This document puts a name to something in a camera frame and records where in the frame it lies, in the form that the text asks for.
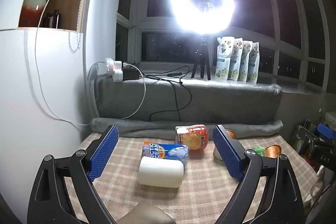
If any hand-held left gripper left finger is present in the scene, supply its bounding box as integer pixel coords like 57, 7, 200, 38
27, 124, 120, 224

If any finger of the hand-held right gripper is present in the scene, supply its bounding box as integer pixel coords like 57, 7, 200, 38
316, 123, 336, 139
299, 126, 323, 145

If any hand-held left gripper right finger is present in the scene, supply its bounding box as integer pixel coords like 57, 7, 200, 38
212, 124, 307, 224

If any white cup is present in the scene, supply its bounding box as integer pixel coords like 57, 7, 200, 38
138, 156, 185, 188

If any copper metal cup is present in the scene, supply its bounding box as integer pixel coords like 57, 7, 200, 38
213, 130, 238, 160
264, 144, 282, 159

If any green small carton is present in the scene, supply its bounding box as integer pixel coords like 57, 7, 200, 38
252, 146, 266, 158

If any checked tablecloth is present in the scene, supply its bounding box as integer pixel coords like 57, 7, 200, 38
62, 132, 319, 224

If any grey blanket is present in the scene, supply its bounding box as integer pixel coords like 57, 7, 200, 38
91, 76, 284, 139

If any blue drink can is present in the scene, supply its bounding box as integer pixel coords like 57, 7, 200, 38
142, 141, 190, 167

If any brown rounded cushion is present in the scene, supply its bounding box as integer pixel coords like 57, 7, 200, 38
111, 200, 177, 224

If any white plug adapter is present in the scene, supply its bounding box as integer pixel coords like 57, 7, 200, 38
105, 58, 124, 82

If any white floral refill pouch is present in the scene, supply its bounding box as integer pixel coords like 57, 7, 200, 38
228, 38, 244, 82
238, 40, 254, 83
247, 42, 260, 84
215, 37, 236, 81

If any black tripod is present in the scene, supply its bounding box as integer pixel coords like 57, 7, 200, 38
190, 34, 212, 81

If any dark glass bottle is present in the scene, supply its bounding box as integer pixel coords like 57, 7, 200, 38
52, 9, 63, 29
42, 12, 54, 29

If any short white charging cable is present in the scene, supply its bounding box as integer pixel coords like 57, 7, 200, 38
121, 63, 147, 120

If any black cable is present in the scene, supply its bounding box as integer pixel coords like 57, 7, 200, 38
136, 64, 195, 123

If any white bead chain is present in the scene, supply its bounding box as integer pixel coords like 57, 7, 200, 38
68, 31, 81, 53

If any long white cable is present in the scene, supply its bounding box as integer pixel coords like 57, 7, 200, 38
25, 0, 91, 127

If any white window frame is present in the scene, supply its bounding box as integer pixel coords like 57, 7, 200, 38
116, 0, 330, 89

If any ring light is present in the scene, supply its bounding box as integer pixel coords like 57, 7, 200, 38
169, 0, 236, 32

